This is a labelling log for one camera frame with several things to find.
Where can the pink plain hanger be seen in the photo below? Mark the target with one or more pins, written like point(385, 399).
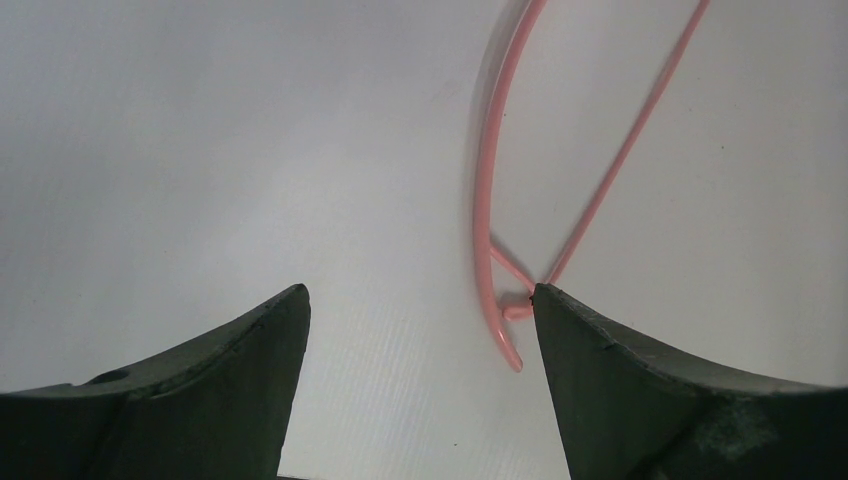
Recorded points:
point(485, 249)

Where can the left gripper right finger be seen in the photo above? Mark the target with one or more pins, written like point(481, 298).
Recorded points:
point(629, 406)

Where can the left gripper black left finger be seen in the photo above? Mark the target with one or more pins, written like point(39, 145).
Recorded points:
point(214, 407)

